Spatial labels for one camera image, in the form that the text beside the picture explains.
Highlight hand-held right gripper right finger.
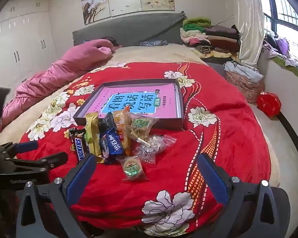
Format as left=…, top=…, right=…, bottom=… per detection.
left=197, top=153, right=276, bottom=238

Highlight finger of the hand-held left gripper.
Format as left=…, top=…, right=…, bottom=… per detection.
left=0, top=152, right=69, bottom=177
left=0, top=141, right=39, bottom=158

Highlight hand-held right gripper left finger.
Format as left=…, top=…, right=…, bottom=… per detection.
left=16, top=153, right=97, bottom=238

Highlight brown chocolate bar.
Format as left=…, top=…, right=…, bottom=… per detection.
left=68, top=127, right=93, bottom=164

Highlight blue cookie packet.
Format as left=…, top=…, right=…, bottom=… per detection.
left=99, top=129, right=126, bottom=165

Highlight gold wrapper snack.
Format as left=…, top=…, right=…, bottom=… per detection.
left=85, top=112, right=102, bottom=157

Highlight small round cake packet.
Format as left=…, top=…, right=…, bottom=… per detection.
left=117, top=156, right=149, bottom=182

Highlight orange cracker packet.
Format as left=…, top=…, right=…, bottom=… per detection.
left=113, top=109, right=132, bottom=155

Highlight clear pastry packet green label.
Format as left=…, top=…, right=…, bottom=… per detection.
left=128, top=114, right=158, bottom=145

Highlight dark shallow cardboard box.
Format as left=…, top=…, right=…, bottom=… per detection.
left=73, top=79, right=184, bottom=131

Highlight red floral blanket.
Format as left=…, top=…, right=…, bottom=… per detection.
left=16, top=62, right=271, bottom=238

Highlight black and green snack packet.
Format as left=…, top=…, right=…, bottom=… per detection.
left=98, top=113, right=116, bottom=135

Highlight clear plastic candy packet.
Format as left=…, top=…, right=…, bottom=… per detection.
left=134, top=134, right=177, bottom=164

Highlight pink quilt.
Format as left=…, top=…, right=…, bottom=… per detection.
left=0, top=39, right=113, bottom=127

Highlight white wardrobe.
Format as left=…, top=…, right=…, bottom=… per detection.
left=0, top=0, right=57, bottom=90

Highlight red plastic bag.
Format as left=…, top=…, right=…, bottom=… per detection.
left=256, top=91, right=281, bottom=117

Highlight pink book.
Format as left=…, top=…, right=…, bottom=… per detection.
left=79, top=85, right=180, bottom=118

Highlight floral fabric bag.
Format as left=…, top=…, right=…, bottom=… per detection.
left=225, top=71, right=264, bottom=105

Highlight light blue clothes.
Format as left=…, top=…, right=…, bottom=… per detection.
left=223, top=61, right=264, bottom=82

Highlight dark cloth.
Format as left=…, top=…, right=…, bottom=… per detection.
left=101, top=37, right=122, bottom=47

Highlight beige bedsheet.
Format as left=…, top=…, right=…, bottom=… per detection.
left=0, top=43, right=281, bottom=189

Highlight stack of folded clothes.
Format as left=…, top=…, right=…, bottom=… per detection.
left=180, top=17, right=241, bottom=59

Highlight mixed laundry pile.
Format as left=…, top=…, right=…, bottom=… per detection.
left=262, top=33, right=298, bottom=100

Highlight blue patterned cloth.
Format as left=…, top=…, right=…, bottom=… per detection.
left=140, top=40, right=168, bottom=47

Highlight grey padded headboard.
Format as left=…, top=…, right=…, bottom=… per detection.
left=72, top=11, right=187, bottom=49

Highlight white satin curtain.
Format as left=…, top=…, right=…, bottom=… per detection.
left=235, top=0, right=266, bottom=63

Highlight barred window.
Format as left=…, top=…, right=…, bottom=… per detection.
left=262, top=0, right=298, bottom=62

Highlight black metal rail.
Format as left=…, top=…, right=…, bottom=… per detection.
left=276, top=114, right=298, bottom=176

